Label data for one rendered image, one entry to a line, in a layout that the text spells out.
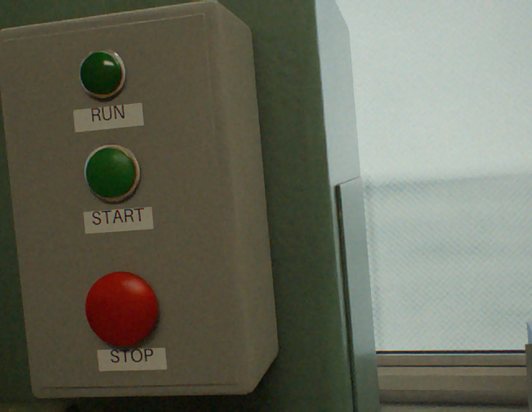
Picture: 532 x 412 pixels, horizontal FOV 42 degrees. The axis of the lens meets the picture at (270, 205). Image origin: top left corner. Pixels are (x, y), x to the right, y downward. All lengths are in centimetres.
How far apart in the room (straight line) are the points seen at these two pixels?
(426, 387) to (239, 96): 160
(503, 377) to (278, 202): 153
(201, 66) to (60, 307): 12
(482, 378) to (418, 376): 16
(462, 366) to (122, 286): 166
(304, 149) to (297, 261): 5
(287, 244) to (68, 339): 11
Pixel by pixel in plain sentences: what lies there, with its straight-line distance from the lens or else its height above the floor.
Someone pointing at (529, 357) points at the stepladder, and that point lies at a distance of 115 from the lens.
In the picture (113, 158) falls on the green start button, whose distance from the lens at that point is 28.
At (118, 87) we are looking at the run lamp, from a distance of 29.
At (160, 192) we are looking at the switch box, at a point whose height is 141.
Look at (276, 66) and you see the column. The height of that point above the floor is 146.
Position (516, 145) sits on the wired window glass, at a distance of 183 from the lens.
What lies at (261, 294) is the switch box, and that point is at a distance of 31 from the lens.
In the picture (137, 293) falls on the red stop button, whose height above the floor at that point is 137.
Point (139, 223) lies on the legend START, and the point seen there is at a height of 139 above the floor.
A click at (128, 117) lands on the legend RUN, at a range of 29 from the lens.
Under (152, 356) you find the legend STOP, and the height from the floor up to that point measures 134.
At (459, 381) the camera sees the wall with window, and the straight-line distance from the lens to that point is 184.
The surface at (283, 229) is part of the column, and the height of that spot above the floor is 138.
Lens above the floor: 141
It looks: 3 degrees down
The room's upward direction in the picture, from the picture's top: 5 degrees counter-clockwise
